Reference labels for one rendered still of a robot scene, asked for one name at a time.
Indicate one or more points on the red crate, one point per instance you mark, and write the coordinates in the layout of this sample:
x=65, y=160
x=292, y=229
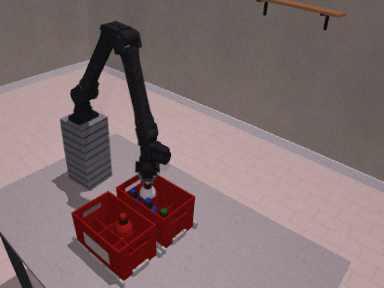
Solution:
x=102, y=244
x=169, y=193

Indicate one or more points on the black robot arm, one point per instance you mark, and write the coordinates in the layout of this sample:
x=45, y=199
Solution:
x=122, y=35

